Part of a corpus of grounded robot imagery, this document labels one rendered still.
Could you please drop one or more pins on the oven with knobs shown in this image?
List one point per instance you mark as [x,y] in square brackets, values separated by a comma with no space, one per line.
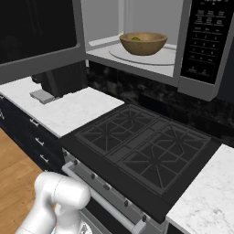
[122,210]

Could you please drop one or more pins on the grey microwave oven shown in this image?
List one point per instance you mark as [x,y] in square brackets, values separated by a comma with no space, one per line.
[195,45]

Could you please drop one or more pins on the dark drawer cabinet run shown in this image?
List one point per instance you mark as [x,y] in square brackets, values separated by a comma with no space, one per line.
[27,134]

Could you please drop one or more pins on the wooden bowl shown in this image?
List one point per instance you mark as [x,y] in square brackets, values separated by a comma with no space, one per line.
[143,45]

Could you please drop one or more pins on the black gas hob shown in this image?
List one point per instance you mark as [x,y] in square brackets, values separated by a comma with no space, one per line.
[143,146]

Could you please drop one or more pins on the black glass microwave door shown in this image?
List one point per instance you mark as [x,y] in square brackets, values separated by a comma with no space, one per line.
[36,33]

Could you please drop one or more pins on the green lime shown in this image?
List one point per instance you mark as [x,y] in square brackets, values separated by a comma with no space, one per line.
[136,39]

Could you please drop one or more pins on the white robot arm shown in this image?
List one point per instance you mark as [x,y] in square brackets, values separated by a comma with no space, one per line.
[58,198]

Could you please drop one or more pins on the black coffee machine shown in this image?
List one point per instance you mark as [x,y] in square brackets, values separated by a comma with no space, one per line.
[61,79]

